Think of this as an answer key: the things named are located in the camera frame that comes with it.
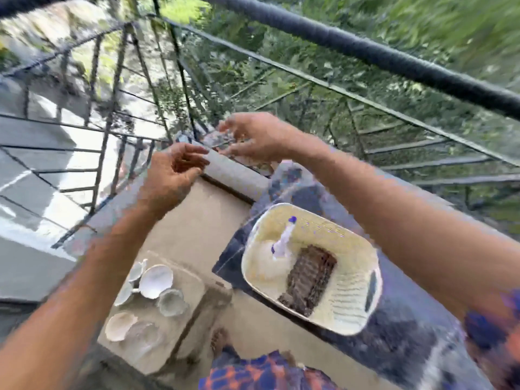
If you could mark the patterned bowl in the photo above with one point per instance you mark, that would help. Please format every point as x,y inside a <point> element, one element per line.
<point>156,281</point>

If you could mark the blue orange plaid shirt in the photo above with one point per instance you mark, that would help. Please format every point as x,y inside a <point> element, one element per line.
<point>260,373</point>

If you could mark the person's left forearm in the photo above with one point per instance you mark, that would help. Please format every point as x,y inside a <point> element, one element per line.
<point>73,304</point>

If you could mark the person's left foot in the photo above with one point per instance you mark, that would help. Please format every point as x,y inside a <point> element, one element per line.
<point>221,342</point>

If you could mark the white mug blue flower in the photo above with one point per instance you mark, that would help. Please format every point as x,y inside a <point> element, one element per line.
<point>123,295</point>

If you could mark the dark marble table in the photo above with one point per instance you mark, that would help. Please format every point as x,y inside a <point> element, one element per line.
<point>406,341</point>

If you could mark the person's right forearm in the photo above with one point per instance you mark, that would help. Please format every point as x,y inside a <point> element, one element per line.
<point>406,223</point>

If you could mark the white spray bottle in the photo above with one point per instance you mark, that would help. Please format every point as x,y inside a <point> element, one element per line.
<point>281,243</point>

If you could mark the clear drinking glass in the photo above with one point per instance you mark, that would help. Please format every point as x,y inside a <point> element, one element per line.
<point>172,303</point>

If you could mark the cream cup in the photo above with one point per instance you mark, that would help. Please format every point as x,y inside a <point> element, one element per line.
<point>120,326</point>

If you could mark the clear glass tumbler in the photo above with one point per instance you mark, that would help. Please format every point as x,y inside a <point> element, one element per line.
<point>142,337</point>

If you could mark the person's left hand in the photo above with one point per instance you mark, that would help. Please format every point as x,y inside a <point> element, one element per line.
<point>170,178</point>

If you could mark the cream plastic basket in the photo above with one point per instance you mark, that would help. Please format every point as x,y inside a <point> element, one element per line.
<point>349,255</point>

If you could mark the person's right hand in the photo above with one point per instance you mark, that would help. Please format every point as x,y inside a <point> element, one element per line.
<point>264,136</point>

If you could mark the brown checked cloth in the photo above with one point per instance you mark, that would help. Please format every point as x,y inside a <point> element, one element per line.
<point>308,280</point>

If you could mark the black metal railing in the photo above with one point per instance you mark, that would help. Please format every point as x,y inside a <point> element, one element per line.
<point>365,50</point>

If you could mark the green foliage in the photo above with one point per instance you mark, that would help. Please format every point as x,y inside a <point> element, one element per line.
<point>365,16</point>

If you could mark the plain white cup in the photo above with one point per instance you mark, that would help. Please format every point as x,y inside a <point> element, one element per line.
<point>137,270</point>

